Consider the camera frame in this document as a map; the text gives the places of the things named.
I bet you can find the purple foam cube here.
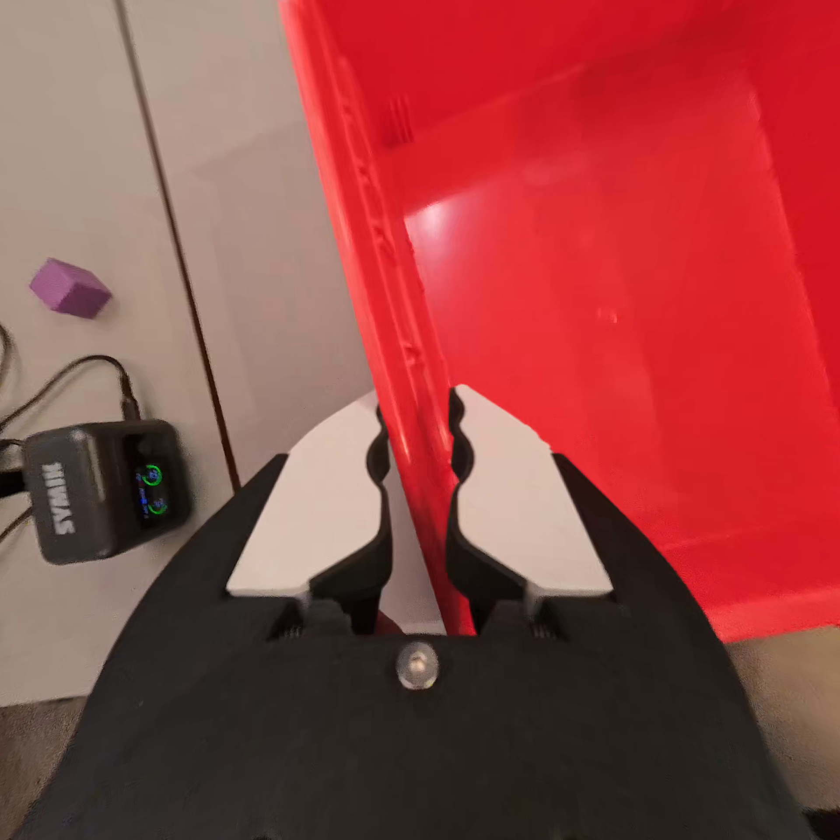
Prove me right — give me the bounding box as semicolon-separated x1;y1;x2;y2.
29;258;112;320

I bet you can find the black battery charger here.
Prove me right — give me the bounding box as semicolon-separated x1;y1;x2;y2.
24;420;193;567

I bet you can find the black charger cable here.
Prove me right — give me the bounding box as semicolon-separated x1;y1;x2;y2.
0;324;143;546

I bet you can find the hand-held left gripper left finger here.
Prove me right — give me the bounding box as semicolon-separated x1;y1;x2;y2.
226;388;395;636

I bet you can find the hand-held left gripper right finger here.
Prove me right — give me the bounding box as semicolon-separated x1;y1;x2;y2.
445;385;615;636

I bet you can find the red plastic bin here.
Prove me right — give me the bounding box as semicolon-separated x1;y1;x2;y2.
278;0;840;643

